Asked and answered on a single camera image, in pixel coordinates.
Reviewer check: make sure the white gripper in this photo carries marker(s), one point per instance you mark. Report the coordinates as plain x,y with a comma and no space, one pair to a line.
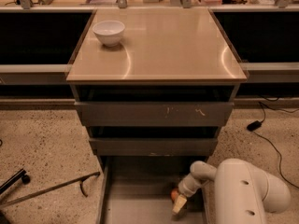
187,188

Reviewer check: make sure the black chair leg with caster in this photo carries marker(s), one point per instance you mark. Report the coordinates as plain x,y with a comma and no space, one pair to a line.
20,175

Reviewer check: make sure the orange fruit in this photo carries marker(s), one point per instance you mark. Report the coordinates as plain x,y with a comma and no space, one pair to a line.
174,194

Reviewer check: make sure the grey drawer cabinet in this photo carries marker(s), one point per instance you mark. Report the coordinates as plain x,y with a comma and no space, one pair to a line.
166,55

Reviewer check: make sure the grey bottom drawer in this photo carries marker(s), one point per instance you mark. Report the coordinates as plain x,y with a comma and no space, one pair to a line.
137,190

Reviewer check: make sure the black power adapter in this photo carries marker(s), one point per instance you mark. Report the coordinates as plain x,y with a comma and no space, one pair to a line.
254,126

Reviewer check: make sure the grey drawer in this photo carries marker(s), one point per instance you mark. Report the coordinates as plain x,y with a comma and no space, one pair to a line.
153,146
137,190
154,114

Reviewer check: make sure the thin metal rod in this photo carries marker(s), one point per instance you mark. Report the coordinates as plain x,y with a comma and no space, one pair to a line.
44,191

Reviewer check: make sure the white ceramic bowl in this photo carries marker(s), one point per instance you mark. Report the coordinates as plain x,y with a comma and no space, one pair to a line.
109,33

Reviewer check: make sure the grey middle drawer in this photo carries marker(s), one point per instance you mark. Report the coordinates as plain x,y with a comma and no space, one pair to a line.
153,146

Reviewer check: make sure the grey top drawer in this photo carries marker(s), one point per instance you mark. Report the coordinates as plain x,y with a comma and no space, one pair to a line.
154,114

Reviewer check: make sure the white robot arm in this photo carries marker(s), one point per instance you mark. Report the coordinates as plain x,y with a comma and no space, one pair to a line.
243,192

